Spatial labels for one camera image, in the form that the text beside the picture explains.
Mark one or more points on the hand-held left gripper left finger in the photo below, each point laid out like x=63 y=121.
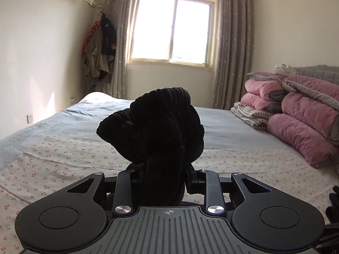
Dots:
x=124 y=182

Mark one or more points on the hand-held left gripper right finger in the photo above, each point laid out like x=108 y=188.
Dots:
x=212 y=185

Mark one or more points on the black pants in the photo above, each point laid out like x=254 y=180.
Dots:
x=159 y=137

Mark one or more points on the cherry print bed sheet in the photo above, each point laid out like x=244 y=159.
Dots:
x=53 y=164

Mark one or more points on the bed with grey sheet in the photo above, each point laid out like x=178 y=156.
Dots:
x=79 y=116

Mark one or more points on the striped folded cloth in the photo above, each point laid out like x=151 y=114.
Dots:
x=251 y=115

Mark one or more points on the mauve pink quilt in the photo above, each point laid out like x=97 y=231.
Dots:
x=304 y=116

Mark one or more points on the light pink folded quilt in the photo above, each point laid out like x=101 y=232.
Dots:
x=261 y=91

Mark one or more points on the khaki hanging garment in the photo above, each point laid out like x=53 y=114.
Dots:
x=95 y=58

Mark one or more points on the grey curtain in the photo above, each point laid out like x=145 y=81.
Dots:
x=119 y=45
x=231 y=53

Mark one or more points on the grey headboard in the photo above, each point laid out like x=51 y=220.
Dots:
x=317 y=71

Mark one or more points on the dark hanging garment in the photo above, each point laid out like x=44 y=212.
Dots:
x=108 y=37

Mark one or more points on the red floral hanging garment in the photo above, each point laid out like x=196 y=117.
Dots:
x=91 y=37

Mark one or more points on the window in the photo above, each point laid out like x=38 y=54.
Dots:
x=156 y=26

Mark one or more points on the white wall socket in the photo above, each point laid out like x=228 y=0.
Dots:
x=30 y=118

